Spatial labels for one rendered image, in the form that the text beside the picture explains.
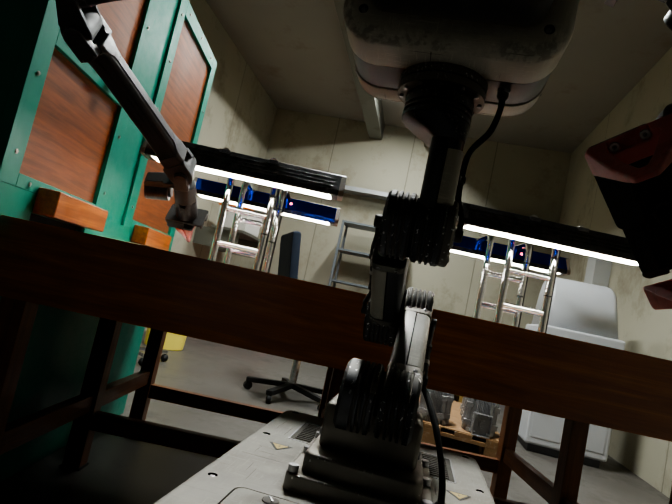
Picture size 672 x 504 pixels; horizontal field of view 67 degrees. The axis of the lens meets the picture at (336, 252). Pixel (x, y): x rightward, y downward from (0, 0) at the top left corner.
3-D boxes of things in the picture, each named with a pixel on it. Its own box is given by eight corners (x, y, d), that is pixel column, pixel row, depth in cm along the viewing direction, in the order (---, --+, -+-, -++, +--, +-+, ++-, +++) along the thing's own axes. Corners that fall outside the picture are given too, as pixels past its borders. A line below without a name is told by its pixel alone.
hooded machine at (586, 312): (607, 472, 345) (637, 286, 357) (523, 451, 354) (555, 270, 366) (577, 448, 410) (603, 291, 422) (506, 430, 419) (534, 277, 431)
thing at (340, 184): (342, 197, 153) (347, 173, 153) (138, 152, 152) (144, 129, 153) (341, 202, 161) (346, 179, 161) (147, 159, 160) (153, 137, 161)
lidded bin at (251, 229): (228, 232, 662) (233, 211, 665) (259, 238, 654) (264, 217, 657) (212, 225, 611) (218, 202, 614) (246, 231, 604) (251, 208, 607)
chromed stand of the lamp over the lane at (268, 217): (248, 302, 152) (281, 158, 156) (182, 288, 151) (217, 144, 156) (256, 302, 170) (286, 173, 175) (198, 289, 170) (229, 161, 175)
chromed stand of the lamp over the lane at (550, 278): (568, 372, 152) (593, 226, 156) (502, 357, 152) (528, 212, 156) (541, 364, 171) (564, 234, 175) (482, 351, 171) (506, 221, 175)
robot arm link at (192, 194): (193, 189, 130) (197, 175, 134) (166, 186, 130) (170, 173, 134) (195, 209, 135) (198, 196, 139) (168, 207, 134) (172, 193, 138)
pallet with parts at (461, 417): (511, 473, 288) (523, 410, 291) (358, 433, 303) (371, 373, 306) (482, 427, 412) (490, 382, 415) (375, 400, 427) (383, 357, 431)
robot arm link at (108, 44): (79, 23, 96) (95, 0, 104) (54, 33, 98) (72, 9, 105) (195, 188, 127) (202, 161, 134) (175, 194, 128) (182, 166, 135)
